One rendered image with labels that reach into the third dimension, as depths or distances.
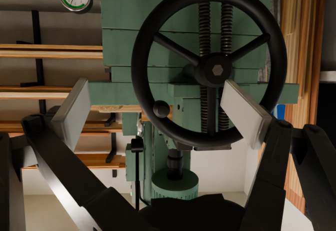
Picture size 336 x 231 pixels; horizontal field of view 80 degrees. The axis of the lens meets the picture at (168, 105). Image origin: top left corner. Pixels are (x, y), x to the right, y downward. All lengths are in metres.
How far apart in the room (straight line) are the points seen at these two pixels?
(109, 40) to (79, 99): 0.38
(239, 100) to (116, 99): 0.40
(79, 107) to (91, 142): 3.16
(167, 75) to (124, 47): 0.13
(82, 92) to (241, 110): 0.13
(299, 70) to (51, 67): 3.00
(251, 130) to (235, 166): 3.40
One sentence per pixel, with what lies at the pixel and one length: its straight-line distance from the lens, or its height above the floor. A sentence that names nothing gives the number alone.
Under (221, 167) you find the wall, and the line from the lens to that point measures 3.49.
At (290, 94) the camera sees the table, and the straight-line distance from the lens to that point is 0.69.
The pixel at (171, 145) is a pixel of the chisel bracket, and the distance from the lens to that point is 0.70.
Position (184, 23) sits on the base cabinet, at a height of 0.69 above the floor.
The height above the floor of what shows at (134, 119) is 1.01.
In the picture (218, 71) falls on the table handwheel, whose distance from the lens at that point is 0.36.
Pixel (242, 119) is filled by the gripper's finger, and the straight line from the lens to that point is 0.18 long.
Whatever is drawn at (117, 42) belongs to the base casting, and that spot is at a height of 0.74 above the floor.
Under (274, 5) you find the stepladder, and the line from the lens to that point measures 1.57.
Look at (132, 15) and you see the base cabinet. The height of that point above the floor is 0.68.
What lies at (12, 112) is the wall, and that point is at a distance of 3.71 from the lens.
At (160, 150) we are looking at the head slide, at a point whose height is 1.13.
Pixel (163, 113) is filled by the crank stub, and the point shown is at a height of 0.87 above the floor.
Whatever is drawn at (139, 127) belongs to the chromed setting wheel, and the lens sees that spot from 0.79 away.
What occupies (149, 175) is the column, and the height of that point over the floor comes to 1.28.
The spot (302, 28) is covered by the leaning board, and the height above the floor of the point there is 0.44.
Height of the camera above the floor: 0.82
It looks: 9 degrees up
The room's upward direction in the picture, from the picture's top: 179 degrees counter-clockwise
